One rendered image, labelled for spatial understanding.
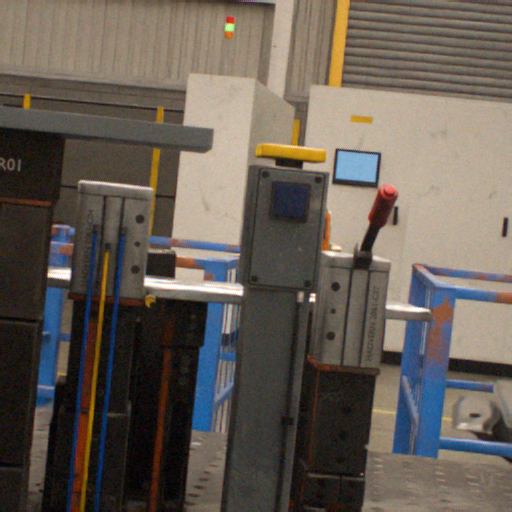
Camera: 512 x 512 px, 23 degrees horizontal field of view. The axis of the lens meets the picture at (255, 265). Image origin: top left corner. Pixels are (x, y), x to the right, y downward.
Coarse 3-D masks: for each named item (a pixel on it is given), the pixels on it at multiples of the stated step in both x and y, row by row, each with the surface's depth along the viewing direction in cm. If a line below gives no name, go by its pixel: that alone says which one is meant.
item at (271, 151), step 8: (264, 144) 112; (272, 144) 112; (280, 144) 112; (256, 152) 117; (264, 152) 112; (272, 152) 112; (280, 152) 112; (288, 152) 112; (296, 152) 112; (304, 152) 112; (312, 152) 112; (320, 152) 112; (280, 160) 114; (288, 160) 114; (296, 160) 114; (304, 160) 113; (312, 160) 113; (320, 160) 112
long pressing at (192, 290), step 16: (48, 272) 139; (64, 272) 149; (144, 288) 139; (160, 288) 139; (176, 288) 139; (192, 288) 139; (208, 288) 140; (224, 288) 146; (240, 288) 151; (240, 304) 140; (400, 304) 150; (400, 320) 142; (416, 320) 142; (432, 320) 144
